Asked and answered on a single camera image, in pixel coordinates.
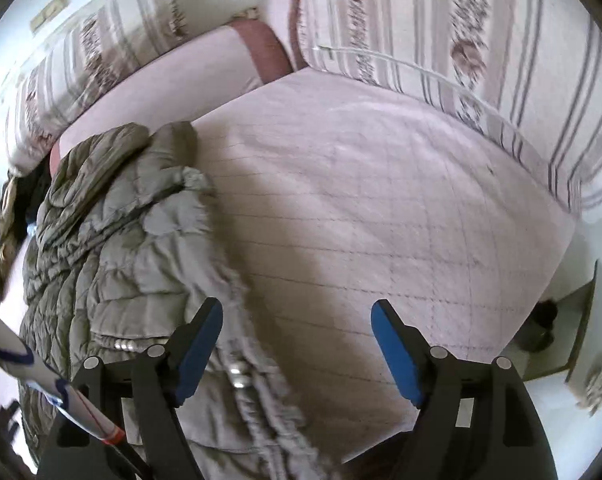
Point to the grey bedside cabinet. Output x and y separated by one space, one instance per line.
568 320

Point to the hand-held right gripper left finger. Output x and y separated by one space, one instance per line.
201 345

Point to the pink sofa bed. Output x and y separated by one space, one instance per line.
381 210

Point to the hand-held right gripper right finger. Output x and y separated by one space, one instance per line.
396 355

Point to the olive quilted hooded jacket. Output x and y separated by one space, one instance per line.
131 260

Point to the pink bolster with maroon ends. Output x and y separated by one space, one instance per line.
181 75

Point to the small blue plastic item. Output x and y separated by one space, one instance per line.
31 230

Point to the dark round object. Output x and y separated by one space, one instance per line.
538 330

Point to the striped floral cushion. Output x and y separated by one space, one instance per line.
96 60
431 25

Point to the patterned fabric item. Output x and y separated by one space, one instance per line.
598 385

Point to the beige wall switch plate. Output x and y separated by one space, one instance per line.
48 10

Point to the dark crumpled clothes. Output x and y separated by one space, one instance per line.
31 195

